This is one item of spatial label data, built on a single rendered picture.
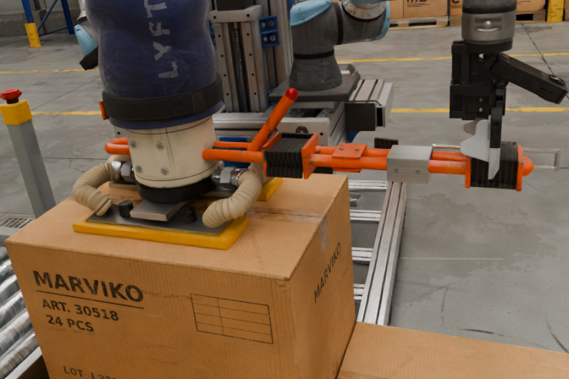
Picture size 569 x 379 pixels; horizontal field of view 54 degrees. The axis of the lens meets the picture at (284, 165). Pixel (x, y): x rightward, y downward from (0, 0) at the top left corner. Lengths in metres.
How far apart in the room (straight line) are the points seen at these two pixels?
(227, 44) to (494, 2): 1.02
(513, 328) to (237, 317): 1.50
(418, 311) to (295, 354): 1.39
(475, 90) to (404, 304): 1.60
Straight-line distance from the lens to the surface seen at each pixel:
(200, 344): 1.08
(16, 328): 1.71
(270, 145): 1.01
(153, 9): 0.96
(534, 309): 2.44
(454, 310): 2.37
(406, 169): 0.95
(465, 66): 0.90
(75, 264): 1.13
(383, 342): 1.38
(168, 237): 1.04
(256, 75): 1.70
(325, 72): 1.55
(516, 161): 0.92
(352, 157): 0.96
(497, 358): 1.37
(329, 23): 1.53
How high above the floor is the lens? 1.46
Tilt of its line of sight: 23 degrees down
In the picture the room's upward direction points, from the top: 6 degrees counter-clockwise
